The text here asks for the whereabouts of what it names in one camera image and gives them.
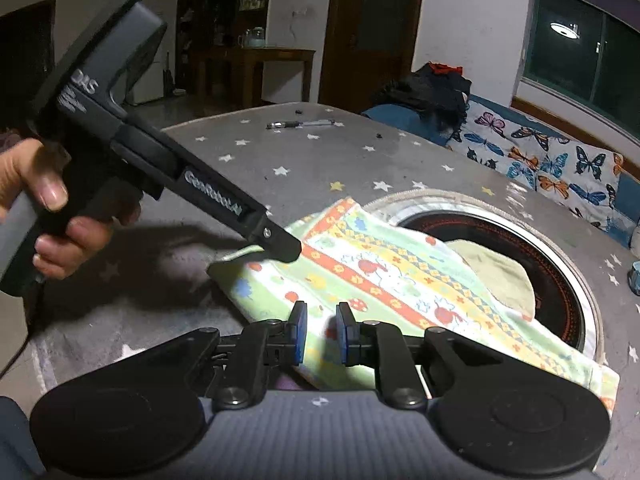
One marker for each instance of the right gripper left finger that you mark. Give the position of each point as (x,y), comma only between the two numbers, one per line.
(247,358)

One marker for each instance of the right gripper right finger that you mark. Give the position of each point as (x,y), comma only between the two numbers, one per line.
(389,353)

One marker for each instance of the colourful patterned baby garment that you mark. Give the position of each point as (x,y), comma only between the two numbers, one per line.
(390,274)

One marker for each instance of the dark clothes pile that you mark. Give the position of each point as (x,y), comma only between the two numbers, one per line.
(434,89)

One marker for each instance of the person's left hand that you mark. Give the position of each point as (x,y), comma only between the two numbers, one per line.
(33,167)

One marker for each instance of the black ballpoint pen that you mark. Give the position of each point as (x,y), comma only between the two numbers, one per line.
(297,124)

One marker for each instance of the dark shelf cabinet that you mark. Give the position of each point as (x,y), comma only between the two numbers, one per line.
(202,25)

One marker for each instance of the round black induction cooker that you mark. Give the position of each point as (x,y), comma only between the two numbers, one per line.
(519,274)

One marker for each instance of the butterfly print pillow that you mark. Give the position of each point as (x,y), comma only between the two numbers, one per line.
(577,176)

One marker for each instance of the blue sofa bench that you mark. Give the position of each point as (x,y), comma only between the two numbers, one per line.
(626,208)

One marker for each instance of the dark wooden door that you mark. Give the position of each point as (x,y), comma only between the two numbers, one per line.
(367,44)

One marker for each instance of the dark window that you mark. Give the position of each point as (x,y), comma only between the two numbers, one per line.
(588,55)

